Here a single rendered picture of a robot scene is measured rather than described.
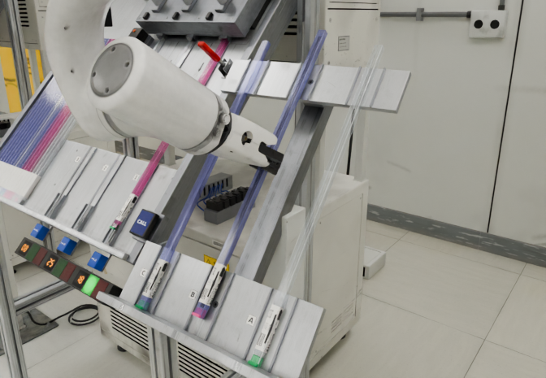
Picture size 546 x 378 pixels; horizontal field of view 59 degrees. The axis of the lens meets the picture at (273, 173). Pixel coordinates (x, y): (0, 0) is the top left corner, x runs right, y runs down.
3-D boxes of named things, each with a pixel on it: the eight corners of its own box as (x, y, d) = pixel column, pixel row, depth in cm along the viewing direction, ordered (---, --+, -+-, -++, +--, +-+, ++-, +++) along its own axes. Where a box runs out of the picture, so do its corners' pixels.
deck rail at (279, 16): (153, 275, 94) (132, 263, 89) (146, 271, 95) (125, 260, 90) (302, 0, 115) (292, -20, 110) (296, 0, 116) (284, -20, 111)
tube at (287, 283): (261, 368, 63) (257, 367, 62) (252, 364, 63) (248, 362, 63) (384, 49, 76) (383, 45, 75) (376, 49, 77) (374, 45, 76)
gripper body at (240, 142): (241, 100, 60) (284, 131, 69) (182, 93, 65) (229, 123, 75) (223, 157, 59) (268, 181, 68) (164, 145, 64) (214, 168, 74)
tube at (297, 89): (204, 319, 69) (200, 318, 68) (197, 316, 70) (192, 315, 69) (327, 33, 83) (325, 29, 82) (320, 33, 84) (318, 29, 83)
